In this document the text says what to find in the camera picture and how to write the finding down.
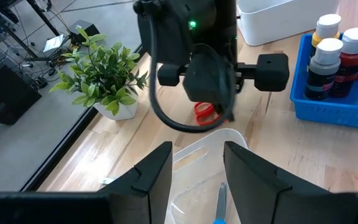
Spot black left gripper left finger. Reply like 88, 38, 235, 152
0, 141, 173, 224

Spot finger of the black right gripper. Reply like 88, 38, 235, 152
255, 53, 290, 93
157, 63, 186, 87

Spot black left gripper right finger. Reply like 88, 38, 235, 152
223, 141, 358, 224

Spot grey black paint bottle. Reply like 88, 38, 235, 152
303, 37, 344, 101

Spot red handled scissors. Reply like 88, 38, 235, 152
193, 101, 229, 126

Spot blue handled scissors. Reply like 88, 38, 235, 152
212, 182, 229, 224

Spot yellow paint bottle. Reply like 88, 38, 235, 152
309, 13, 342, 60

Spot dark red paint bottle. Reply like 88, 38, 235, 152
331, 27, 358, 99

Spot white plastic bin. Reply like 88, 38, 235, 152
236, 0, 341, 47

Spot small green potted plant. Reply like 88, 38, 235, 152
48, 26, 150, 121

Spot blue plastic basket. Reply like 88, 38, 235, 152
289, 32, 358, 130

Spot small black floor box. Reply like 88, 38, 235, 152
68, 19, 101, 44

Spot clear plastic container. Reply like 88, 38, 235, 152
164, 128, 249, 224

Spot white floor paper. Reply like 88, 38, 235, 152
42, 34, 65, 54

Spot black equipment case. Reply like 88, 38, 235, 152
0, 64, 43, 126

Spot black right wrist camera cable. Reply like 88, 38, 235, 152
149, 15, 236, 134

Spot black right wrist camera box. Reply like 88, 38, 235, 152
183, 43, 236, 105

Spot black aluminium table frame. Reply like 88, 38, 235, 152
19, 43, 144, 192

